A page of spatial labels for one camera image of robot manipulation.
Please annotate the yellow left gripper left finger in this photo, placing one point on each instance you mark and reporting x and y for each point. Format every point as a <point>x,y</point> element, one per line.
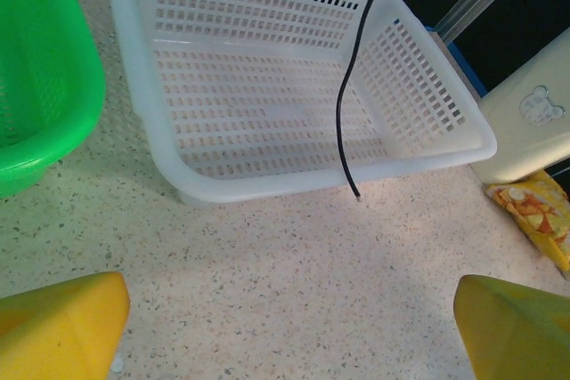
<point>58,331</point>

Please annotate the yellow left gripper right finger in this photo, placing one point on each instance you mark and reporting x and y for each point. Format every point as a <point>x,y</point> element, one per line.
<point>516,335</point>

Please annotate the yellow orange snack bag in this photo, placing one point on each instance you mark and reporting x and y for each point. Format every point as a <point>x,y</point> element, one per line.
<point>534,211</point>

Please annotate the cream container with bear lid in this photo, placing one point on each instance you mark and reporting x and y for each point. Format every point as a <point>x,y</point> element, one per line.
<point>512,144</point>

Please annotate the white plastic basket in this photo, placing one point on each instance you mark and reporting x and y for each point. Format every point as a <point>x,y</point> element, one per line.
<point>267,184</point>

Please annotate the green plastic basket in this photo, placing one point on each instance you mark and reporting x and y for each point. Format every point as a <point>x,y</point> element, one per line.
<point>44,64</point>

